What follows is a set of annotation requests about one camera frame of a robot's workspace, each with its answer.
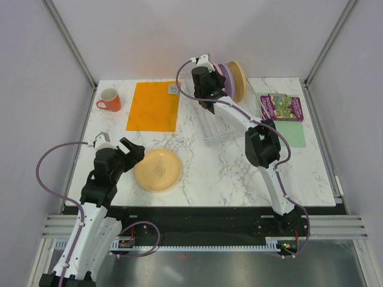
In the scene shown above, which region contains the pink plate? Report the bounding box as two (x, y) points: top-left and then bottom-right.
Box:
(213, 63), (223, 75)

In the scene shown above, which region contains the light yellow plate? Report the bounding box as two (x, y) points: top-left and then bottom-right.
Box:
(135, 148), (183, 192)

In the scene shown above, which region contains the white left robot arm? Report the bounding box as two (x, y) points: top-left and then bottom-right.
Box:
(39, 135), (145, 286)

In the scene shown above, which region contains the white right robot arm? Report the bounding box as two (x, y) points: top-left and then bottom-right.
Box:
(191, 66), (300, 236)

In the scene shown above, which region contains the purple plate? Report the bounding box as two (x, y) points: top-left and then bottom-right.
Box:
(218, 63), (236, 99)

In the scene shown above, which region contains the orange cutting mat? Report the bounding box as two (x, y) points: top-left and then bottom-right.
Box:
(126, 81), (180, 132)

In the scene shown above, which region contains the orange ceramic mug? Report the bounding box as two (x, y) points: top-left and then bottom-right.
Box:
(96, 88), (121, 112)

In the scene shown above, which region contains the purple children's book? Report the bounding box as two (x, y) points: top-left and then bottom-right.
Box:
(260, 94), (304, 122)

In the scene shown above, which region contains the green cutting mat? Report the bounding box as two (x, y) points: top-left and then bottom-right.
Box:
(257, 91), (308, 149)

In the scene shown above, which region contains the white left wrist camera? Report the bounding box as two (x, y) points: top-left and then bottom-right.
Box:
(87, 132), (117, 151)

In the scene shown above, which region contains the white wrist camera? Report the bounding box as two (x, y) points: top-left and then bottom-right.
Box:
(190, 54), (215, 72)
(87, 132), (117, 151)

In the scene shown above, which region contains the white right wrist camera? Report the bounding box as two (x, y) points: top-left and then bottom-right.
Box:
(190, 54), (215, 72)

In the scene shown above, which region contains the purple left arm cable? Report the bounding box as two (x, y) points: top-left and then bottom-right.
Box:
(35, 142), (90, 286)

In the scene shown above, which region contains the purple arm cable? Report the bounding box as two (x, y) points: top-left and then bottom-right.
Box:
(35, 142), (90, 286)
(175, 59), (312, 240)

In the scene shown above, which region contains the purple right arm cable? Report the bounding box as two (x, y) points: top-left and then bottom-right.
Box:
(175, 59), (312, 240)

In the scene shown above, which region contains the clear wire dish rack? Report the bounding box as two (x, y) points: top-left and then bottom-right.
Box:
(186, 79), (262, 146)

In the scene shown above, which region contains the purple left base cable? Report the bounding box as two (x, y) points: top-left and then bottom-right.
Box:
(110, 220), (162, 258)

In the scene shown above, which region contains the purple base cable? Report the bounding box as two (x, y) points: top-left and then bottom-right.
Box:
(110, 220), (162, 258)
(269, 209), (314, 259)

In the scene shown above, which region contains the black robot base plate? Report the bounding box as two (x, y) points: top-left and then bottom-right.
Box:
(108, 206), (309, 246)

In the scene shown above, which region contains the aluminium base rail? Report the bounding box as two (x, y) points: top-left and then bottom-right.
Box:
(41, 215), (367, 240)

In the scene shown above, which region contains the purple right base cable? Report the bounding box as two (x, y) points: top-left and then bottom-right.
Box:
(269, 209), (314, 259)

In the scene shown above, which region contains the left aluminium frame post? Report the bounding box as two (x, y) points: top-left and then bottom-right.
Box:
(41, 0), (98, 90)

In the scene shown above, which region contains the aluminium frame post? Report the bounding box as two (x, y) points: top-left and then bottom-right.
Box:
(303, 0), (359, 88)
(41, 0), (98, 90)

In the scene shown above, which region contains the right aluminium frame post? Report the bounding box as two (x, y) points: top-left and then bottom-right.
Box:
(303, 0), (359, 88)

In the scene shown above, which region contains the white cable duct strip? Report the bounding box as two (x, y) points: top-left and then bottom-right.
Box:
(56, 236), (300, 254)

